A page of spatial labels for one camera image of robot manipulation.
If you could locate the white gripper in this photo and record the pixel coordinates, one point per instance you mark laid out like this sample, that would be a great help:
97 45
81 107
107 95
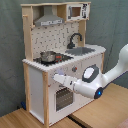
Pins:
65 80

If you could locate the small metal pot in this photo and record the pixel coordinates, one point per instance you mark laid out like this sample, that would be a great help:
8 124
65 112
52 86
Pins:
48 56

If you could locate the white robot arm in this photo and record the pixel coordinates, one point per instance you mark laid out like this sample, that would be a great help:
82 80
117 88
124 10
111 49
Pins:
93 82

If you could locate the wooden toy kitchen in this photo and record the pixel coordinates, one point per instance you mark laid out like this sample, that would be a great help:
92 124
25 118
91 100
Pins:
40 88

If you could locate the right red stove knob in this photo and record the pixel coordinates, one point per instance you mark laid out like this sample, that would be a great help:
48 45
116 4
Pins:
74 69

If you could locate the toy oven door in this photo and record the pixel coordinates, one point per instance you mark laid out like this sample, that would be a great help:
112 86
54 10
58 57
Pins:
64 98

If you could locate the black toy stovetop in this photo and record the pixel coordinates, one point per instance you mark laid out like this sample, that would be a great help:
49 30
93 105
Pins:
59 58

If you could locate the grey toy sink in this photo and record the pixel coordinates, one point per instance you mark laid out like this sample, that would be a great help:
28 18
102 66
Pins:
79 51

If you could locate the black toy faucet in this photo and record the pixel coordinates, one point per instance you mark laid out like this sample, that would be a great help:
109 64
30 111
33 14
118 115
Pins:
71 44

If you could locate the grey range hood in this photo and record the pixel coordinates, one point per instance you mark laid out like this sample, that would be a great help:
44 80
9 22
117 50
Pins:
48 18

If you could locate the white toy microwave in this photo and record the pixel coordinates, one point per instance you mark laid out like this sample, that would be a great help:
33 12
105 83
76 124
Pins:
77 11

